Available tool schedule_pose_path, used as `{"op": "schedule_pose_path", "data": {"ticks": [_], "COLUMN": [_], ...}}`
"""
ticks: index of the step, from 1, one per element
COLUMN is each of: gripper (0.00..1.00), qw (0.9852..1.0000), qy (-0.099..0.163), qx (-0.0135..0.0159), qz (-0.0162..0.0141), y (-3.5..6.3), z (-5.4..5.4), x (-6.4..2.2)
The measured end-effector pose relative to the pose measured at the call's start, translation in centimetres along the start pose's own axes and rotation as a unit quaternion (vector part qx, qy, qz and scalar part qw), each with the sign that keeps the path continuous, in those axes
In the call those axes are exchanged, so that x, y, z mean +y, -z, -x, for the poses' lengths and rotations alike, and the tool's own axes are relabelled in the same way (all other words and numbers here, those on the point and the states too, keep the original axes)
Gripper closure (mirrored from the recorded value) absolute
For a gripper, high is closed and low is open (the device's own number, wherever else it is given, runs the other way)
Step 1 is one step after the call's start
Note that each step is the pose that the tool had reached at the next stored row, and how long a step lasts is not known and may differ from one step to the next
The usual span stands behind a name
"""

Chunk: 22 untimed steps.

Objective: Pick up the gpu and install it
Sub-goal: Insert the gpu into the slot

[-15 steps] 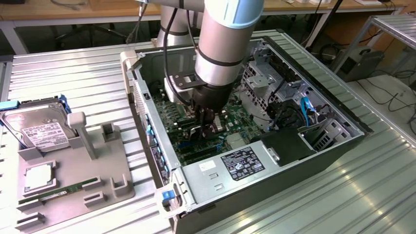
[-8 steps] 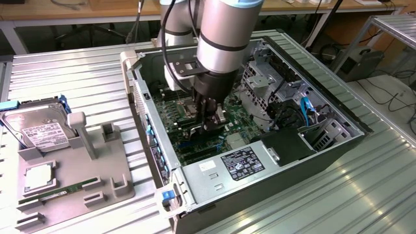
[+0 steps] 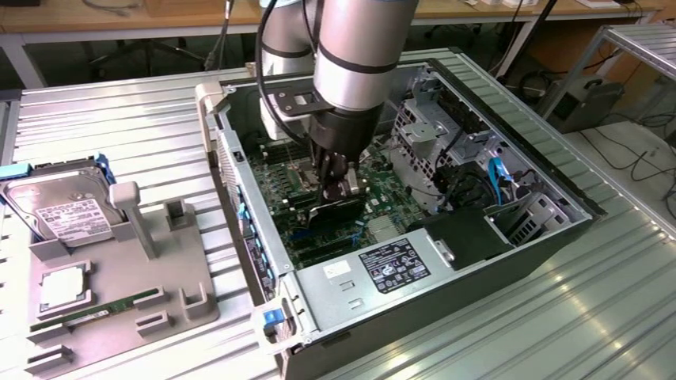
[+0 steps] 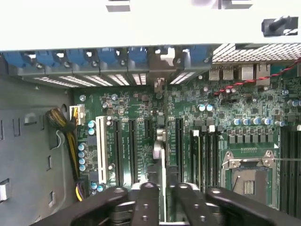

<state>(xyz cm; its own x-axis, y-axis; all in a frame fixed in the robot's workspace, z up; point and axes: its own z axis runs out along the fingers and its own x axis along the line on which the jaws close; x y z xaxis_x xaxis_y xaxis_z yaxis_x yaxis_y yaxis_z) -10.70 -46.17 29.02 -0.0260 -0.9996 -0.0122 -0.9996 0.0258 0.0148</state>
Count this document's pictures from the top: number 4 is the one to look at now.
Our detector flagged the thin locking lever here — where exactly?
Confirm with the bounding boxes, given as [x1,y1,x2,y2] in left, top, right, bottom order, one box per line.
[270,158,301,163]

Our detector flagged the white expansion slot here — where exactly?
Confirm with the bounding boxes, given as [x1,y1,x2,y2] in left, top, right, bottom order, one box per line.
[95,115,109,185]

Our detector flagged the open PC case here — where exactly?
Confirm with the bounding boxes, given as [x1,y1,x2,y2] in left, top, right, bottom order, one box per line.
[0,0,301,226]

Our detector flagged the metal USB port block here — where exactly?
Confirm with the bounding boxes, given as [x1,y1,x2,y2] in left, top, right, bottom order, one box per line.
[222,65,236,81]
[208,65,222,81]

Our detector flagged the perforated metal slot cover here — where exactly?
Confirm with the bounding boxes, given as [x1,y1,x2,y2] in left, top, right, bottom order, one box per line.
[72,65,113,87]
[100,65,130,86]
[18,68,72,88]
[46,67,96,87]
[128,65,149,85]

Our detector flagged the black latch block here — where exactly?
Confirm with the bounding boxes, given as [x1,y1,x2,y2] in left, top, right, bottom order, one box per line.
[261,16,299,38]

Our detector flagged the black RAM slot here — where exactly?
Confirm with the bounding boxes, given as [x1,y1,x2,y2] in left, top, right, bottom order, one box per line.
[208,126,216,189]
[214,130,222,189]
[281,126,289,216]
[288,126,296,217]
[201,130,209,189]
[295,126,301,217]

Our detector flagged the red black twisted wire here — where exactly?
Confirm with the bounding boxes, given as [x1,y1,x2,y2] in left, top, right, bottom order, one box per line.
[213,58,301,96]

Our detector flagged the metal network port block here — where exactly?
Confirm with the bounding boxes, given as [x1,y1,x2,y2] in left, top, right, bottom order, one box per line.
[239,65,256,81]
[255,63,271,86]

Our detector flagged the yellow black power wire bundle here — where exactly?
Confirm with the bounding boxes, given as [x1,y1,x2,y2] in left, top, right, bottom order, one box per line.
[45,107,85,202]

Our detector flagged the long expansion slot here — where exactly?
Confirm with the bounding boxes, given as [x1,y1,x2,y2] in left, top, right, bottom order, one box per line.
[128,118,139,185]
[174,117,184,183]
[112,119,124,187]

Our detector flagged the CPU socket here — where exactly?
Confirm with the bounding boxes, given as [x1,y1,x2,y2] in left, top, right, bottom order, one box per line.
[221,150,282,209]

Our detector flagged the white power connector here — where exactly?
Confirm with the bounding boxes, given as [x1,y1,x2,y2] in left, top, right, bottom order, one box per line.
[69,105,86,127]

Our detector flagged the blue slot retention clip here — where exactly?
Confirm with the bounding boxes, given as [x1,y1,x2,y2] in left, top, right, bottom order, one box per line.
[2,51,32,71]
[184,46,211,64]
[98,48,122,66]
[128,47,149,65]
[66,49,94,68]
[35,50,61,69]

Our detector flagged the metal socket cover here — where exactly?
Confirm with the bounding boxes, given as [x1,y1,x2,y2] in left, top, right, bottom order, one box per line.
[228,158,272,169]

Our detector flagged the short expansion slot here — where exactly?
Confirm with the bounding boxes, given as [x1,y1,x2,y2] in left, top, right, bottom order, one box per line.
[144,119,153,139]

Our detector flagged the green motherboard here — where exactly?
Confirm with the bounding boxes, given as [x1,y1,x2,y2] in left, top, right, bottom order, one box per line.
[71,62,301,214]

